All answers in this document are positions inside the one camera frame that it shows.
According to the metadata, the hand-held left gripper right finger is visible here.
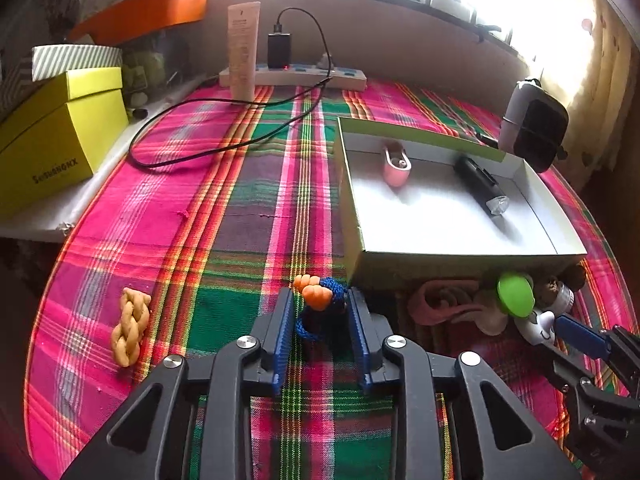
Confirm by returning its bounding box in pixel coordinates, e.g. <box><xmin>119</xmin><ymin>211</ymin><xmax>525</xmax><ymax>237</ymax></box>
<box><xmin>347</xmin><ymin>287</ymin><xmax>583</xmax><ymax>480</ymax></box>

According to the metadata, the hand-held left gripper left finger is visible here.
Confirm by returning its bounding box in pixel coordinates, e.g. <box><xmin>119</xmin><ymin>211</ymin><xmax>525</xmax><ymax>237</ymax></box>
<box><xmin>60</xmin><ymin>287</ymin><xmax>296</xmax><ymax>480</ymax></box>

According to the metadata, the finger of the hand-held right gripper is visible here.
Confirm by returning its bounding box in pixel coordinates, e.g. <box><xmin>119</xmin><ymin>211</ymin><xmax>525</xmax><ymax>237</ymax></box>
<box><xmin>555</xmin><ymin>314</ymin><xmax>640</xmax><ymax>396</ymax></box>
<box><xmin>544</xmin><ymin>345</ymin><xmax>640</xmax><ymax>466</ymax></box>

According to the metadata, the small white jar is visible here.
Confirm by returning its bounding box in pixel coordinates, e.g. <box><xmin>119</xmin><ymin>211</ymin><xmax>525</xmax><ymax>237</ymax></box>
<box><xmin>547</xmin><ymin>285</ymin><xmax>576</xmax><ymax>317</ymax></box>

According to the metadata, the white grey plastic toy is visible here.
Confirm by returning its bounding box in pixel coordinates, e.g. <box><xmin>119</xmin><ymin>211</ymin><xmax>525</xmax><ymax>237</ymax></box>
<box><xmin>515</xmin><ymin>310</ymin><xmax>557</xmax><ymax>346</ymax></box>

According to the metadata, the blue cord orange charm keychain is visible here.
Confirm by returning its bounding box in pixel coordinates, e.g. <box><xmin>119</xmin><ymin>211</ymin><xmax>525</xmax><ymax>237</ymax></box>
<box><xmin>292</xmin><ymin>274</ymin><xmax>350</xmax><ymax>340</ymax></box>

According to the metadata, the pink strap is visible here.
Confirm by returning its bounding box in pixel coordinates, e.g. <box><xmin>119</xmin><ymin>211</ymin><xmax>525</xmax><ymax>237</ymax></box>
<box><xmin>407</xmin><ymin>280</ymin><xmax>496</xmax><ymax>326</ymax></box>

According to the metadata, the green top white base gadget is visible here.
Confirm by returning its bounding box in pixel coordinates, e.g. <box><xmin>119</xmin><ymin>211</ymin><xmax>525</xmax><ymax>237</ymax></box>
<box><xmin>472</xmin><ymin>271</ymin><xmax>537</xmax><ymax>337</ymax></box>

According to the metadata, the white cardboard box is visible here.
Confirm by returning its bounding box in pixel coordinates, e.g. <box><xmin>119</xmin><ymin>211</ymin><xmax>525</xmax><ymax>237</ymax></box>
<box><xmin>336</xmin><ymin>116</ymin><xmax>588</xmax><ymax>286</ymax></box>

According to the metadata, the braided bread toy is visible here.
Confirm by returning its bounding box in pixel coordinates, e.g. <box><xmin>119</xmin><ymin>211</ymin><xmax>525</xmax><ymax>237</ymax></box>
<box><xmin>111</xmin><ymin>287</ymin><xmax>152</xmax><ymax>368</ymax></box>

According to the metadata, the pink plastic clip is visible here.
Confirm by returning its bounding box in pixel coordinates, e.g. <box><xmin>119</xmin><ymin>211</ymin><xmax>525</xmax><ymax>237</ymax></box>
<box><xmin>382</xmin><ymin>144</ymin><xmax>413</xmax><ymax>186</ymax></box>

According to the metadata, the black flashlight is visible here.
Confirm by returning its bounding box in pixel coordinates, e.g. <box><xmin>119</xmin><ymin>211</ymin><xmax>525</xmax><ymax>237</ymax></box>
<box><xmin>452</xmin><ymin>156</ymin><xmax>507</xmax><ymax>218</ymax></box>

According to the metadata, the small white black heater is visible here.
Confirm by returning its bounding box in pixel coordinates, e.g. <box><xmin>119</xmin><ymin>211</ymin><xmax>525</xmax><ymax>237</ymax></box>
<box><xmin>497</xmin><ymin>77</ymin><xmax>570</xmax><ymax>173</ymax></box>

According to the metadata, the cream patterned curtain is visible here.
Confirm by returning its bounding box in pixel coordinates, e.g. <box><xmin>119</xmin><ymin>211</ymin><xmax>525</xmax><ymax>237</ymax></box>
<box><xmin>520</xmin><ymin>0</ymin><xmax>631</xmax><ymax>191</ymax></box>

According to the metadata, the white power strip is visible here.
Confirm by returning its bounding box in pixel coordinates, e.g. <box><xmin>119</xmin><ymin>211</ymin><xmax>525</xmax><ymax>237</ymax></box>
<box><xmin>219</xmin><ymin>62</ymin><xmax>367</xmax><ymax>92</ymax></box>

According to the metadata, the black charger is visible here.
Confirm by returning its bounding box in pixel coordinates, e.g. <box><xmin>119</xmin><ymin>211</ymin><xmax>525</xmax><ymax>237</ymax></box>
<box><xmin>267</xmin><ymin>32</ymin><xmax>292</xmax><ymax>68</ymax></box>

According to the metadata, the cream tube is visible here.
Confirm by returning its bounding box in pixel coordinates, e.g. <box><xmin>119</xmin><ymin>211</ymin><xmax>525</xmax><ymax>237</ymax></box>
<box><xmin>227</xmin><ymin>2</ymin><xmax>262</xmax><ymax>102</ymax></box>

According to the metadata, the yellow cardboard box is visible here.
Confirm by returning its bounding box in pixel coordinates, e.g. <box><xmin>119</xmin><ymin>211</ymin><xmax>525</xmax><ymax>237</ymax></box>
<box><xmin>0</xmin><ymin>67</ymin><xmax>130</xmax><ymax>216</ymax></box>

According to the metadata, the striped box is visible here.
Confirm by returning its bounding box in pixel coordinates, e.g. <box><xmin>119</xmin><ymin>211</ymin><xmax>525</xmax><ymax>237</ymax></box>
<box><xmin>31</xmin><ymin>44</ymin><xmax>123</xmax><ymax>82</ymax></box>

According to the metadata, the orange plastic bin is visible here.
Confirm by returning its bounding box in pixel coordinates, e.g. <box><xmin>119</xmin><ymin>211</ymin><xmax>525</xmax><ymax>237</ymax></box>
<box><xmin>67</xmin><ymin>0</ymin><xmax>208</xmax><ymax>43</ymax></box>

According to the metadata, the black cable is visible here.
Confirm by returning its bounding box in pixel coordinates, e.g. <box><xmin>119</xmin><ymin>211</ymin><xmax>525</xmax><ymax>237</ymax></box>
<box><xmin>128</xmin><ymin>7</ymin><xmax>333</xmax><ymax>171</ymax></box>

